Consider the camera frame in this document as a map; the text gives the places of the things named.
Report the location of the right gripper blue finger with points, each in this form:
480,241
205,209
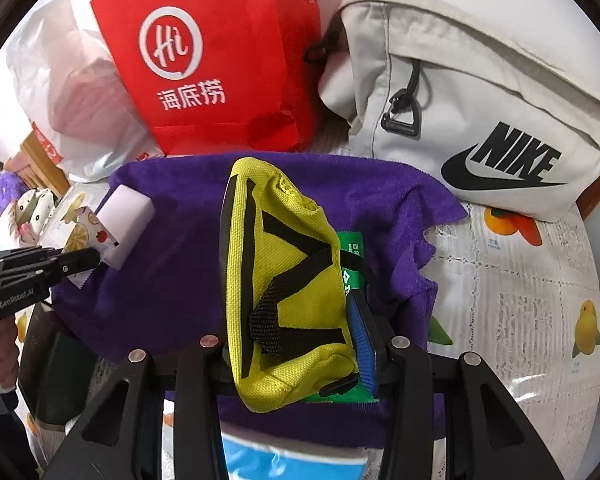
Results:
365,339

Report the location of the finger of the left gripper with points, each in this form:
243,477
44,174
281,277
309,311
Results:
60,263
27,255

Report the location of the fruit pattern small packet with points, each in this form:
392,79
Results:
73,225

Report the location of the yellow black pouch bag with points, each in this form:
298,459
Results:
285,304

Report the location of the green tissue packet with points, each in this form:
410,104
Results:
350,241

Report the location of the person's left hand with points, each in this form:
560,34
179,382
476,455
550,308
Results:
9,352

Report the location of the white plush toy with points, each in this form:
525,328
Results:
33,209

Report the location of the wooden stand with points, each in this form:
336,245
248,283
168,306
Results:
38,170

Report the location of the dark green box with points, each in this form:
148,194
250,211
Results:
58,366

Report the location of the purple towel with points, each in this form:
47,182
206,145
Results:
168,292

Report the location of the white Miniso plastic bag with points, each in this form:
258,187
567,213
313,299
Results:
72,93

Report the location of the blue tissue pack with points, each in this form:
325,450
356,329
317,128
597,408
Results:
248,459

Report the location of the beige Nike waist bag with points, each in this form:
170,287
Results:
427,84

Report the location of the red Haidilao paper bag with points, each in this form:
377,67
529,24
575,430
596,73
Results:
213,76

